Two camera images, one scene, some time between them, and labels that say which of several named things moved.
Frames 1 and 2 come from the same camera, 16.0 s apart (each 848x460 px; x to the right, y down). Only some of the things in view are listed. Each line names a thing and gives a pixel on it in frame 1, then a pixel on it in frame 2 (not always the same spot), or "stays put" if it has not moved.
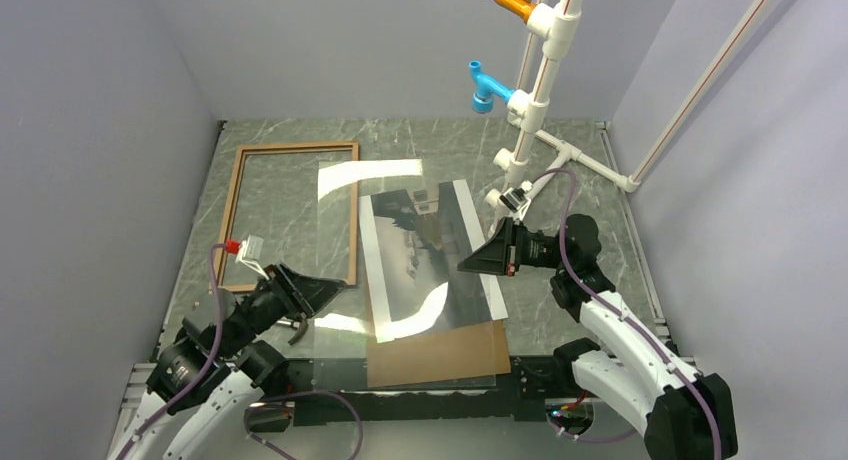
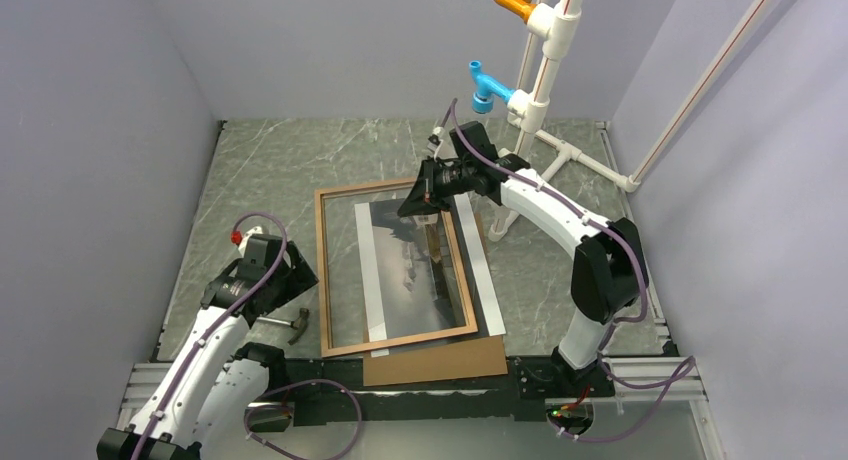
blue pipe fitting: (483, 100) stays put
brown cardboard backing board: (449, 352) stays put
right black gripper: (498, 255) -> (425, 196)
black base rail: (336, 389) stays put
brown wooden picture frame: (293, 147) -> (327, 351)
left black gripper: (312, 293) -> (299, 278)
